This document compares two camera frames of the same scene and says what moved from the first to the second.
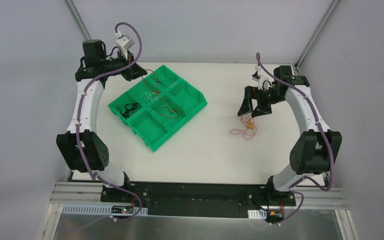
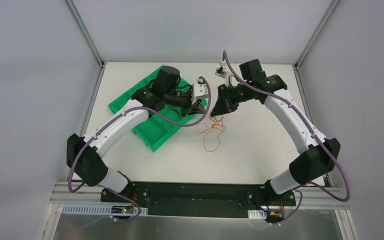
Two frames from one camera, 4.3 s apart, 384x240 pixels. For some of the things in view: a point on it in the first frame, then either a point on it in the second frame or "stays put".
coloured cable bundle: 248,122 → 211,140
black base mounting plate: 183,198 stays put
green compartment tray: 155,107 stays put
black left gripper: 125,68 → 190,104
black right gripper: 260,98 → 225,100
